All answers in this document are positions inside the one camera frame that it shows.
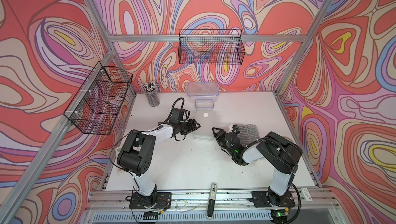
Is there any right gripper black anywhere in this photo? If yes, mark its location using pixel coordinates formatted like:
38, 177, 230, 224
212, 127, 235, 157

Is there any grey striped cloth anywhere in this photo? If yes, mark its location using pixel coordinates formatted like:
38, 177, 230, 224
233, 124, 260, 147

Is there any clear lunch box green lid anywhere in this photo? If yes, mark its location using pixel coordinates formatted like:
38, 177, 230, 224
192, 110, 217, 141

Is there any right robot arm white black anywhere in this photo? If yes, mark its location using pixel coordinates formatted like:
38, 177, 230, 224
212, 125, 303, 207

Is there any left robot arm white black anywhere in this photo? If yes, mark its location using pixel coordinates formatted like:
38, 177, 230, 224
116, 108, 201, 197

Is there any small clear box blue lid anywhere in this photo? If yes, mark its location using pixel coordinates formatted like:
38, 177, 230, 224
195, 99, 214, 109

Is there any large clear box blue lid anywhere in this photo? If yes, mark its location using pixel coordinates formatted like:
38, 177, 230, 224
187, 82, 220, 97

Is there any mesh pen cup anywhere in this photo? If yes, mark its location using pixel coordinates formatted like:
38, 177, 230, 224
142, 81, 160, 107

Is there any tape roll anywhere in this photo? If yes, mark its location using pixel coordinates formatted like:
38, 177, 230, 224
283, 136, 294, 143

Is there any white calculator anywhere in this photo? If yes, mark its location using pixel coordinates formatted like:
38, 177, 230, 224
115, 146, 123, 172

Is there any white red label tag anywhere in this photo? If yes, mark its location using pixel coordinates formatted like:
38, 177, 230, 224
301, 188, 312, 202

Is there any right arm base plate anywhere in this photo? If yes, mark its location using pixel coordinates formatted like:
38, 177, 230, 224
248, 191, 296, 209

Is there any black wire basket back wall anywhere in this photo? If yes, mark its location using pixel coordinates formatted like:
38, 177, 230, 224
178, 28, 245, 65

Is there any black wire basket wall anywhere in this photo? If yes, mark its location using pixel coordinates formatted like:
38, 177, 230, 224
178, 28, 245, 65
64, 62, 133, 135

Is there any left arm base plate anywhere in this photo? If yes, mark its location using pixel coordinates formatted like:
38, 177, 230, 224
125, 192, 172, 210

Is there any black wire basket left wall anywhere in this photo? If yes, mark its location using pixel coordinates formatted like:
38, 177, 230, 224
64, 62, 133, 135

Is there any aluminium frame rail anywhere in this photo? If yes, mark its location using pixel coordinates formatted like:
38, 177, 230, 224
107, 34, 308, 42

